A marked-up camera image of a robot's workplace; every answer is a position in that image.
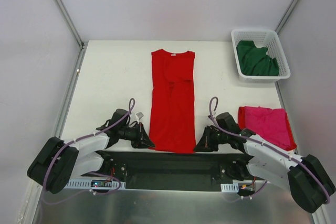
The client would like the red t shirt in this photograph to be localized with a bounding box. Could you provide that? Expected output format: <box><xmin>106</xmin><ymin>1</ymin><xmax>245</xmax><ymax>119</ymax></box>
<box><xmin>237</xmin><ymin>106</ymin><xmax>297</xmax><ymax>152</ymax></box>
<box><xmin>149</xmin><ymin>49</ymin><xmax>196</xmax><ymax>153</ymax></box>

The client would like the white plastic basket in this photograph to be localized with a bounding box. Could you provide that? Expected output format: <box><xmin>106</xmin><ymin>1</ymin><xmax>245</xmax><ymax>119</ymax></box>
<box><xmin>231</xmin><ymin>28</ymin><xmax>291</xmax><ymax>83</ymax></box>

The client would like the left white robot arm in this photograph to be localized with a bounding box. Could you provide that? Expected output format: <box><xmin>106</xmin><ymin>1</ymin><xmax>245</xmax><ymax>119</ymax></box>
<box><xmin>27</xmin><ymin>109</ymin><xmax>155</xmax><ymax>194</ymax></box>

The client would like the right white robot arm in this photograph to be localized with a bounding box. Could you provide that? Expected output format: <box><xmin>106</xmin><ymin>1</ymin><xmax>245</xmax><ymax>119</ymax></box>
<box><xmin>194</xmin><ymin>112</ymin><xmax>335</xmax><ymax>213</ymax></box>

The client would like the folded red t shirt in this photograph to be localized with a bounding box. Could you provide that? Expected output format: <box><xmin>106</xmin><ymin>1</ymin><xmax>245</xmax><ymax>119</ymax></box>
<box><xmin>237</xmin><ymin>106</ymin><xmax>297</xmax><ymax>152</ymax></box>

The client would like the green t shirt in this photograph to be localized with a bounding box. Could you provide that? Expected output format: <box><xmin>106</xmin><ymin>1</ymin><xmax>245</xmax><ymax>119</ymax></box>
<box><xmin>236</xmin><ymin>40</ymin><xmax>280</xmax><ymax>76</ymax></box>

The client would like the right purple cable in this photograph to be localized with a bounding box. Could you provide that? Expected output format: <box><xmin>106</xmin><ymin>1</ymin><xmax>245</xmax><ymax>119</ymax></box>
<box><xmin>208</xmin><ymin>97</ymin><xmax>331</xmax><ymax>205</ymax></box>

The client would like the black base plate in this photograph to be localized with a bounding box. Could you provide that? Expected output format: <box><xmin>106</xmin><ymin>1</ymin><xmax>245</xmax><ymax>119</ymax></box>
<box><xmin>93</xmin><ymin>151</ymin><xmax>262</xmax><ymax>191</ymax></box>

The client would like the right white cable duct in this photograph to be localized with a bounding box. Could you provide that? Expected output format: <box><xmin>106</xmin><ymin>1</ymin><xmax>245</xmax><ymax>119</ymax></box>
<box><xmin>220</xmin><ymin>183</ymin><xmax>239</xmax><ymax>193</ymax></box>

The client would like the white cable duct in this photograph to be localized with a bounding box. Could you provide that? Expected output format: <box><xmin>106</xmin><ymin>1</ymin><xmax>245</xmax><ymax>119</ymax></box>
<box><xmin>220</xmin><ymin>183</ymin><xmax>239</xmax><ymax>193</ymax></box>
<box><xmin>64</xmin><ymin>178</ymin><xmax>126</xmax><ymax>190</ymax></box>

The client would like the left white cable duct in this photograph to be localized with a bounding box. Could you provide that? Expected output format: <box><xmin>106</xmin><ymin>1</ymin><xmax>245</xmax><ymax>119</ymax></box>
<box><xmin>64</xmin><ymin>178</ymin><xmax>126</xmax><ymax>190</ymax></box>

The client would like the aluminium rail frame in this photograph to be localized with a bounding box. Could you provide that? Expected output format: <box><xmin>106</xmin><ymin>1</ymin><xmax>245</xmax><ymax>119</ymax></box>
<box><xmin>34</xmin><ymin>40</ymin><xmax>329</xmax><ymax>223</ymax></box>

